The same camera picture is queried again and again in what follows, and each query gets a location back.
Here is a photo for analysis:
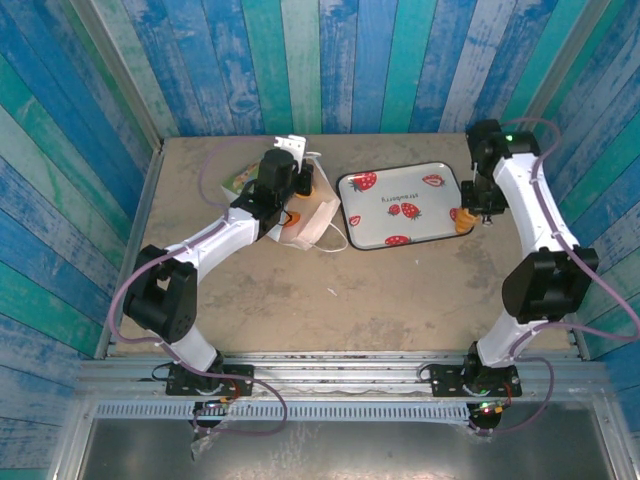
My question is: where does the small fake croissant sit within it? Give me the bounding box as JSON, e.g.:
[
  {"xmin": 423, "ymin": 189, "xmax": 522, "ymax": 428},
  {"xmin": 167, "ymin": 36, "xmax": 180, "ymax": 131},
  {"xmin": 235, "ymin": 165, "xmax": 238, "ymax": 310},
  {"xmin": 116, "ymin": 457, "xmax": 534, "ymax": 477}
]
[{"xmin": 453, "ymin": 206, "xmax": 477, "ymax": 235}]

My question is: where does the white paper bag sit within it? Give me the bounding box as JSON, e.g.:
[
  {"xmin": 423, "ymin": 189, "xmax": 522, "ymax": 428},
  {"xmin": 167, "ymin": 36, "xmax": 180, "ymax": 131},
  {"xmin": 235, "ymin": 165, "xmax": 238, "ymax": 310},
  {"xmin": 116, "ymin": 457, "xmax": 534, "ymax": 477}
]
[{"xmin": 221, "ymin": 149, "xmax": 350, "ymax": 254}]

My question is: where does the white strawberry print tray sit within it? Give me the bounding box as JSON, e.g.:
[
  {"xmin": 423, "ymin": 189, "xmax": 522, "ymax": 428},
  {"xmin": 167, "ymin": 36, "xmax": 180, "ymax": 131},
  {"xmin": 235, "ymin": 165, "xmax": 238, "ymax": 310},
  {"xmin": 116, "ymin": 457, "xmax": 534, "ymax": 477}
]
[{"xmin": 336, "ymin": 160, "xmax": 462, "ymax": 252}]

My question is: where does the grey metal sheet panel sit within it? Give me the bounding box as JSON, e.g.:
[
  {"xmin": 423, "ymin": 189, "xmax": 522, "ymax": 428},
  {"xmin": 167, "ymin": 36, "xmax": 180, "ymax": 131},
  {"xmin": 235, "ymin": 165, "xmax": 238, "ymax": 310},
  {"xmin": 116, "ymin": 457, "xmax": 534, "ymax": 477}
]
[{"xmin": 47, "ymin": 417, "xmax": 640, "ymax": 480}]

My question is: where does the clear plastic scrap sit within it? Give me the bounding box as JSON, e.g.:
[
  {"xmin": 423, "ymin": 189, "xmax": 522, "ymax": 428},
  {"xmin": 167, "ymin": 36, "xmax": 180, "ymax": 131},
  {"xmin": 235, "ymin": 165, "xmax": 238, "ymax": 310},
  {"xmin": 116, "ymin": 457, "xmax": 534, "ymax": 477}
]
[{"xmin": 188, "ymin": 429, "xmax": 221, "ymax": 461}]

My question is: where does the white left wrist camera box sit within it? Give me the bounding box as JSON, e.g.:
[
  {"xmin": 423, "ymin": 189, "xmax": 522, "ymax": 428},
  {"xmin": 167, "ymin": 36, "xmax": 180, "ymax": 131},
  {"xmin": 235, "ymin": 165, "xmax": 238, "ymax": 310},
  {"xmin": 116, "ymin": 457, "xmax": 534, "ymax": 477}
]
[{"xmin": 273, "ymin": 134, "xmax": 309, "ymax": 162}]

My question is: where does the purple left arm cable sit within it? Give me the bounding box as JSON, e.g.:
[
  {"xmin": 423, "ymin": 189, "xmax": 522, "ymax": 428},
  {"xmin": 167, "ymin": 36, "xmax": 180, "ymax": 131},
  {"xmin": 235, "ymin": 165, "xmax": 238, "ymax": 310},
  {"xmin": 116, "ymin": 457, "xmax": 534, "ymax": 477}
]
[{"xmin": 107, "ymin": 137, "xmax": 290, "ymax": 437}]

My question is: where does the aluminium corner post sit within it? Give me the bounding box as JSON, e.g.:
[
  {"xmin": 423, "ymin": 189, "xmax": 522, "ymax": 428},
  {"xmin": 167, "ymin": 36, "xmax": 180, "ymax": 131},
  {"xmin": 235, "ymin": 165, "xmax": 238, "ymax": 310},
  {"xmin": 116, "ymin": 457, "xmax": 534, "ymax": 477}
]
[
  {"xmin": 512, "ymin": 0, "xmax": 612, "ymax": 146},
  {"xmin": 68, "ymin": 0, "xmax": 165, "ymax": 152}
]

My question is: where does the aluminium table side rail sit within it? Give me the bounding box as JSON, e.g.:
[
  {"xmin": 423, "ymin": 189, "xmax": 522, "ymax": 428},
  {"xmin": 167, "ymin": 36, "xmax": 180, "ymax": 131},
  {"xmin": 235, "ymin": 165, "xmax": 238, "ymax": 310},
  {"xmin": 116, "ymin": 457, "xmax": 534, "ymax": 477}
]
[
  {"xmin": 93, "ymin": 144, "xmax": 166, "ymax": 360},
  {"xmin": 569, "ymin": 324, "xmax": 594, "ymax": 361}
]

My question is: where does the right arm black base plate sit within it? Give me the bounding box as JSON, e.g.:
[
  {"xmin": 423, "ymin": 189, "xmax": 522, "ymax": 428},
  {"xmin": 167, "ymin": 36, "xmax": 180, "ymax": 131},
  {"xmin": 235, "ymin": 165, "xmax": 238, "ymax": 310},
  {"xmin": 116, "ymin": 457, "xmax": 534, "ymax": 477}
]
[{"xmin": 428, "ymin": 363, "xmax": 523, "ymax": 399}]

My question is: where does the aluminium mounting rail frame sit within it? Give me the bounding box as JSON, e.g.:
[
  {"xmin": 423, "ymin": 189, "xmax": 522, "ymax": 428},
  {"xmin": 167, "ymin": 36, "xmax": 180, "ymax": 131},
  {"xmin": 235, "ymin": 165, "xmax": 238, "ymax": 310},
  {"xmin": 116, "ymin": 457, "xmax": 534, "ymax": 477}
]
[{"xmin": 74, "ymin": 351, "xmax": 609, "ymax": 401}]

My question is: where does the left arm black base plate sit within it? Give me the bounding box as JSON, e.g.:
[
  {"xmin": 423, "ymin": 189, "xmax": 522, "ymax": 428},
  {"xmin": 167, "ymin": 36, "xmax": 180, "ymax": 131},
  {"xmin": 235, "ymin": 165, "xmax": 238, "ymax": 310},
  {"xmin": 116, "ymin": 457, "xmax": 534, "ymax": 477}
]
[{"xmin": 165, "ymin": 363, "xmax": 255, "ymax": 398}]

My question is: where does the grey slotted cable duct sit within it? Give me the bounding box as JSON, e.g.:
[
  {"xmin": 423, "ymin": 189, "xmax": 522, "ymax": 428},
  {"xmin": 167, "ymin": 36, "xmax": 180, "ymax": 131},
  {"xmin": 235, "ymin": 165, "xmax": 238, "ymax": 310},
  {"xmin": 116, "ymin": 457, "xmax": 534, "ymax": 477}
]
[{"xmin": 93, "ymin": 401, "xmax": 474, "ymax": 422}]

